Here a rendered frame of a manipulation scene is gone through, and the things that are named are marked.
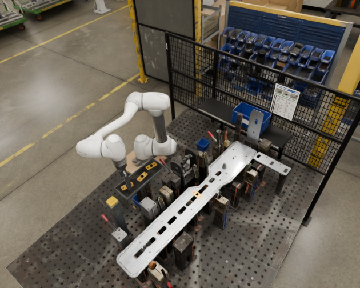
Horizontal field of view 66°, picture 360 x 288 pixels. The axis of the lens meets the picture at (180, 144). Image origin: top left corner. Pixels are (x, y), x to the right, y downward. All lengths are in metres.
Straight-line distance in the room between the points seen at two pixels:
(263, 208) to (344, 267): 1.10
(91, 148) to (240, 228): 1.30
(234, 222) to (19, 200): 2.58
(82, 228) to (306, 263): 2.07
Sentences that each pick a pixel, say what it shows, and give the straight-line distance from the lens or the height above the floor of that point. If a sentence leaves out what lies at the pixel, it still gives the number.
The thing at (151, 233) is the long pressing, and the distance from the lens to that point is 1.96.
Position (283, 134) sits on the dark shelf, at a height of 1.03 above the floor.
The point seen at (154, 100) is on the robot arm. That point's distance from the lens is 2.06.
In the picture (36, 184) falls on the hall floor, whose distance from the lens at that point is 3.93.
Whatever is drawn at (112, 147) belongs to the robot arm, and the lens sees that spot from 1.65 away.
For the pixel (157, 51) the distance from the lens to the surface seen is 4.62.
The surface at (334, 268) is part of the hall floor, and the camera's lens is 3.19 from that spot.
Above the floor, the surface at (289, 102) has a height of 1.32.
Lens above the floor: 2.72
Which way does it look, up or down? 45 degrees down
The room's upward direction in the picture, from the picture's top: 4 degrees counter-clockwise
